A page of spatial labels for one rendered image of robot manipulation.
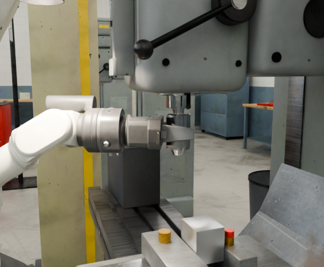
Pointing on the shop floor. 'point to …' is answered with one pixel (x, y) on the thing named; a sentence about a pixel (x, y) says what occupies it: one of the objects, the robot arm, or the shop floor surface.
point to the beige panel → (65, 38)
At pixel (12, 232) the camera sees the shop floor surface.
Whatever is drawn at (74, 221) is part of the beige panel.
